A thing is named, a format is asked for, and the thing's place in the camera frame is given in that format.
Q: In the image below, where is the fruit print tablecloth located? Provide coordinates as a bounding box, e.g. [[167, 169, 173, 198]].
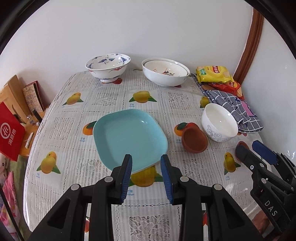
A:
[[23, 68, 273, 241]]

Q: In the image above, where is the red chip bag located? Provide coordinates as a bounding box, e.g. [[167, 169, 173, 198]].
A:
[[209, 81, 244, 100]]

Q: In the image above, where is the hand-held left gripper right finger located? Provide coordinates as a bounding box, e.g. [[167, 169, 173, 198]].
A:
[[160, 154, 264, 241]]

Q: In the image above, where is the small wooden side table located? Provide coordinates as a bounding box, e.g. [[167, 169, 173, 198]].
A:
[[20, 109, 48, 158]]

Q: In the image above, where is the green square plate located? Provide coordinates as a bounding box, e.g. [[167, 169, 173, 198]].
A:
[[132, 162, 161, 174]]

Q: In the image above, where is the white pen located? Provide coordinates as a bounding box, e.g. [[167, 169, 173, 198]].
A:
[[25, 133, 34, 149]]

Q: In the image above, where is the brown patterned book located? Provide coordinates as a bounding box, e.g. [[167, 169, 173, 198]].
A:
[[22, 81, 45, 112]]

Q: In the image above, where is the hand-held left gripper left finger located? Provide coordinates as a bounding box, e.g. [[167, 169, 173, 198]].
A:
[[28, 154, 133, 241]]

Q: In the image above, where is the yellow chip bag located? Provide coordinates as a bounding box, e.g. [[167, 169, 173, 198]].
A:
[[196, 65, 234, 84]]

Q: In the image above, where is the grey checked cloth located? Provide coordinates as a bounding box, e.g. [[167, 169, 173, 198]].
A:
[[191, 73, 264, 134]]

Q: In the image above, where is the brown wooden door frame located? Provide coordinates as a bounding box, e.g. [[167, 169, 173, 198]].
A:
[[233, 9, 264, 88]]

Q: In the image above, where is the red box with logo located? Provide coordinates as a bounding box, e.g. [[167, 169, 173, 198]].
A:
[[0, 102, 26, 162]]

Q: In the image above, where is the white patterned bowl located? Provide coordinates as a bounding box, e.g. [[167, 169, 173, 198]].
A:
[[201, 103, 238, 142]]

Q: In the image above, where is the teal square plate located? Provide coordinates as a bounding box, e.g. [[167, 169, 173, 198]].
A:
[[93, 109, 168, 173]]

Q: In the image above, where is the pink fabric piece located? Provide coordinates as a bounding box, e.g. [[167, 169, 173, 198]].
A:
[[242, 102, 254, 117]]

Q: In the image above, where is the blue patterned footed bowl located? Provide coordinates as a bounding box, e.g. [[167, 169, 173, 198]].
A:
[[85, 53, 131, 83]]

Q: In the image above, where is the white bowl with red print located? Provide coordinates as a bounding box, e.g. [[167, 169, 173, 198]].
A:
[[144, 60, 189, 77]]

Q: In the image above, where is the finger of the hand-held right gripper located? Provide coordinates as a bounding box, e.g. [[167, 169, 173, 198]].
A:
[[235, 143, 262, 173], [252, 140, 281, 166]]

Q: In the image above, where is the large white bowl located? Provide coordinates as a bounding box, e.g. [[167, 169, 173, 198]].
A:
[[142, 58, 190, 87]]

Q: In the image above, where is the pink floral cloth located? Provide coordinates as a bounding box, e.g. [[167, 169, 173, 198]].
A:
[[0, 171, 25, 234]]

